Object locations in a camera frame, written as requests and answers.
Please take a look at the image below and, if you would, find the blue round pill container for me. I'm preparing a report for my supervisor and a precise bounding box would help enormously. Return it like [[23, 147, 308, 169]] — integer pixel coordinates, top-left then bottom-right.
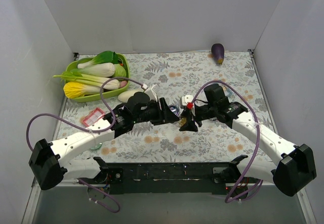
[[169, 105, 180, 116]]

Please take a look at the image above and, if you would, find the orange pill bottle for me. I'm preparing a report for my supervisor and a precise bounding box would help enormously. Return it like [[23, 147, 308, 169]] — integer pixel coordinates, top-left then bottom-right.
[[179, 117, 187, 127]]

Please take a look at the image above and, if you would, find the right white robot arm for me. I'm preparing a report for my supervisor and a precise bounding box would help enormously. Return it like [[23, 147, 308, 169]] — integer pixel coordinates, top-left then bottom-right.
[[180, 83, 317, 197]]

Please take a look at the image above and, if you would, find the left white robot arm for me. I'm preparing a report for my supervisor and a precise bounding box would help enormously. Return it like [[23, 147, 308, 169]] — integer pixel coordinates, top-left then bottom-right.
[[28, 92, 179, 190]]

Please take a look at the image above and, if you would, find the blue rectangular pill box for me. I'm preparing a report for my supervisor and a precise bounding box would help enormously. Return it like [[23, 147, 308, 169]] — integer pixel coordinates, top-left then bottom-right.
[[222, 86, 233, 98]]

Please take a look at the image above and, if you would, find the white toy radish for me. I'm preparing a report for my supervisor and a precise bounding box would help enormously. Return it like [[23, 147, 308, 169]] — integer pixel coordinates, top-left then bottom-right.
[[117, 89, 142, 103]]

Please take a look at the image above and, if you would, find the floral table mat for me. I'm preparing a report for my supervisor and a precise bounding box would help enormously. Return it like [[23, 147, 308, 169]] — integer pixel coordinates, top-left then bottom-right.
[[49, 51, 285, 164]]

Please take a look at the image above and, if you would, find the green toy cabbage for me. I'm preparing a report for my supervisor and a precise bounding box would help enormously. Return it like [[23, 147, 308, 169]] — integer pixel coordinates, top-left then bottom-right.
[[111, 64, 127, 81]]

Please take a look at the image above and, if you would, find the pink rectangular pill box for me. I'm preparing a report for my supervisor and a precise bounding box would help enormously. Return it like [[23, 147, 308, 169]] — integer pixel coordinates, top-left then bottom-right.
[[80, 108, 105, 127]]

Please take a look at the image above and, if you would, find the purple toy eggplant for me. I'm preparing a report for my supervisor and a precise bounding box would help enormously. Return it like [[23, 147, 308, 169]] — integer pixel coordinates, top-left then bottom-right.
[[211, 43, 225, 65]]

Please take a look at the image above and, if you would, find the green round pill container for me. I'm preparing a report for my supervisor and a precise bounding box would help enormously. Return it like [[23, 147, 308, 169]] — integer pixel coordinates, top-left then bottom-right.
[[90, 143, 102, 151]]

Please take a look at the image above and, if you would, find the white toy bok choy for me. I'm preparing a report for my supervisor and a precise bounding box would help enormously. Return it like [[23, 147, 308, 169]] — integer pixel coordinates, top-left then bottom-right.
[[70, 51, 118, 77]]

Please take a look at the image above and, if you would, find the green vegetable basket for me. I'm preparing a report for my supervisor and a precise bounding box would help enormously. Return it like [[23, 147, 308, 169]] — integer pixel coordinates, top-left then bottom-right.
[[59, 51, 130, 103]]

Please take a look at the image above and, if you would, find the yellow toy napa cabbage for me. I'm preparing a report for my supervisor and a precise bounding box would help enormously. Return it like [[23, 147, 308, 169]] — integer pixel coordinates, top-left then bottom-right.
[[63, 82, 101, 99]]

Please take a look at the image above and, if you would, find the green toy celery stalk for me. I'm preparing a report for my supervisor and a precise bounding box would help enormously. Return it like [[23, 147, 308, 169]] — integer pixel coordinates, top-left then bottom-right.
[[53, 71, 124, 91]]

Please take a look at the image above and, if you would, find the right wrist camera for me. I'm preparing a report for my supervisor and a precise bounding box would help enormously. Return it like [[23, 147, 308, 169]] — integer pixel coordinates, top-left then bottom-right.
[[180, 95, 195, 115]]

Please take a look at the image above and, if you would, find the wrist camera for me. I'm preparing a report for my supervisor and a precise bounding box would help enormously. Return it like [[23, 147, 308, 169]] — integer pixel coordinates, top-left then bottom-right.
[[144, 84, 159, 101], [180, 95, 195, 115]]

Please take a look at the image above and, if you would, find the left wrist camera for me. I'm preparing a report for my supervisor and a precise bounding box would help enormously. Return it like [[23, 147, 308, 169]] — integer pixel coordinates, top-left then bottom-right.
[[144, 84, 159, 101]]

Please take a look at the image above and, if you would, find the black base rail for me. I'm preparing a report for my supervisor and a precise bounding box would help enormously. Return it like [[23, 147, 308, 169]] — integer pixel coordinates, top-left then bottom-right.
[[32, 162, 304, 196]]

